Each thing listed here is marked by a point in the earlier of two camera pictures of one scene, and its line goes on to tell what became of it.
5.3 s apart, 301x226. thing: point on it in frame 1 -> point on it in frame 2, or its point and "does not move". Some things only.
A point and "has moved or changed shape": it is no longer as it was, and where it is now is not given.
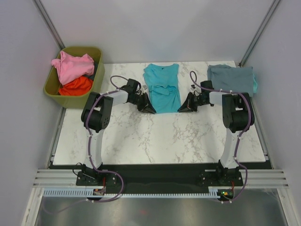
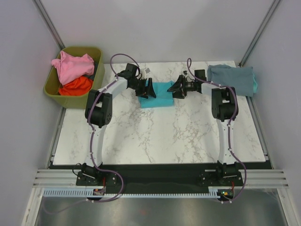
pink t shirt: [69, 67] does not move
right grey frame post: [272, 9] does not move
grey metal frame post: [43, 14] does not move
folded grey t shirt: [224, 77] does not move
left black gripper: [145, 107] -> [145, 92]
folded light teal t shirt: [255, 84] does not move
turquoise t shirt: [163, 84] has moved or changed shape
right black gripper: [186, 108] -> [180, 93]
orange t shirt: [80, 86] does not move
